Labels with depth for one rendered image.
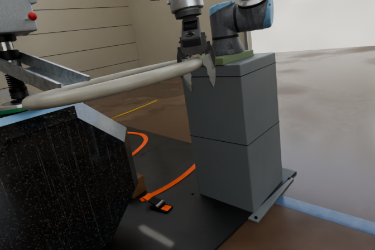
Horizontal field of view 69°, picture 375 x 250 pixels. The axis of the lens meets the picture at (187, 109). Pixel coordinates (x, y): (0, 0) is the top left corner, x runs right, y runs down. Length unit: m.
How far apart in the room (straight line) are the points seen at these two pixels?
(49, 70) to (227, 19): 0.90
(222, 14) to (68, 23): 6.11
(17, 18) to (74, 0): 6.31
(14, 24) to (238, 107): 1.03
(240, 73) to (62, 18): 6.31
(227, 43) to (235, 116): 0.40
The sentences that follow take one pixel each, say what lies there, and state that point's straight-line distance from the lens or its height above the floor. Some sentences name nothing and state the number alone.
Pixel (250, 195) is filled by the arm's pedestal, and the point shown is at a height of 0.12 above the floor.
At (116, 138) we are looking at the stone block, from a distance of 1.39.
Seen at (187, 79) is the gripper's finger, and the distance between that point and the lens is 0.76.
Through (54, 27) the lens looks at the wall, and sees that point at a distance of 7.24.
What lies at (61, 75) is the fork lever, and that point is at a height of 0.94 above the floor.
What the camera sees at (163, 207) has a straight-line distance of 1.78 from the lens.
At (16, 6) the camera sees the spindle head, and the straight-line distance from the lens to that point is 1.30.
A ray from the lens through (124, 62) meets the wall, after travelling 8.07.
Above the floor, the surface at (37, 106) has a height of 0.93.
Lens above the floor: 1.03
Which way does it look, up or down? 15 degrees down
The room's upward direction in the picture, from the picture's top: 9 degrees counter-clockwise
